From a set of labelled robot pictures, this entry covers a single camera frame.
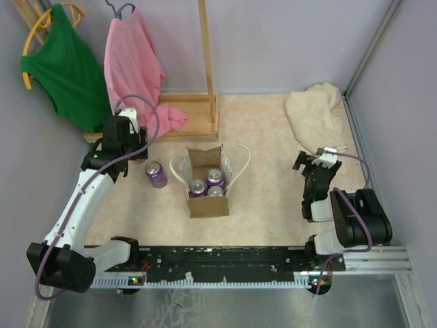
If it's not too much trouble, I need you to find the wooden clothes rack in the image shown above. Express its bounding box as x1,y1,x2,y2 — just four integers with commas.
12,0,220,142

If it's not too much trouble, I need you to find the grey clothes hanger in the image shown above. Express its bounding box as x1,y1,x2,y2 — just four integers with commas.
104,0,136,20

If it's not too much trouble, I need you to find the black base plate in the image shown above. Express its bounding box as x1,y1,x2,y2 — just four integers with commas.
108,246,328,283

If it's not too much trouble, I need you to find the pink shirt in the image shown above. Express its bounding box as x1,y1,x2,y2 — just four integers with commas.
104,8,188,137

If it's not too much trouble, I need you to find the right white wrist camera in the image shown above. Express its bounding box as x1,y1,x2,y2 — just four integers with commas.
312,147,338,169

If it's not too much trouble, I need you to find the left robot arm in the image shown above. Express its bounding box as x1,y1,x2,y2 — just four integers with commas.
27,108,150,301

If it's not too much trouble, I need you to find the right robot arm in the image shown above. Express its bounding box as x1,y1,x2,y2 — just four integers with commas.
292,147,393,271

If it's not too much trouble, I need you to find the metal corner post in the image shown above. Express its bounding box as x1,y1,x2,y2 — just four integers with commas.
343,0,404,100

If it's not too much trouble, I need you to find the canvas bag with white handles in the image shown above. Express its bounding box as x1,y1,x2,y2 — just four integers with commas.
169,144,251,219

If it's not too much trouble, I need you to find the aluminium rail frame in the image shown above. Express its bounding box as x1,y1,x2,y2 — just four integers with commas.
81,245,412,274

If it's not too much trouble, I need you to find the white cable duct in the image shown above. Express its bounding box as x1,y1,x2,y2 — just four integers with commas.
91,273,317,290

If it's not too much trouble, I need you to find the cream folded cloth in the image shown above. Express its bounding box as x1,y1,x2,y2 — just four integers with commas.
285,82,348,154

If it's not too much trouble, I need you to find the purple soda can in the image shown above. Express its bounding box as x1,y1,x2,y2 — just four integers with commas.
145,161,168,189

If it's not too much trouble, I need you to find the purple can middle right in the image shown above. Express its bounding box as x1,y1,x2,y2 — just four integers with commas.
206,169,225,188

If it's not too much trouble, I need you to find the green tank top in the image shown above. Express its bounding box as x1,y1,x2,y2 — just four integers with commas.
20,3,112,133

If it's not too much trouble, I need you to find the yellow clothes hanger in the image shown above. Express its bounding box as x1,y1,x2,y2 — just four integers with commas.
22,2,85,90

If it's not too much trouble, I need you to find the purple can front left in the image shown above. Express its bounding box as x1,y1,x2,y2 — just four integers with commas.
189,179,208,198

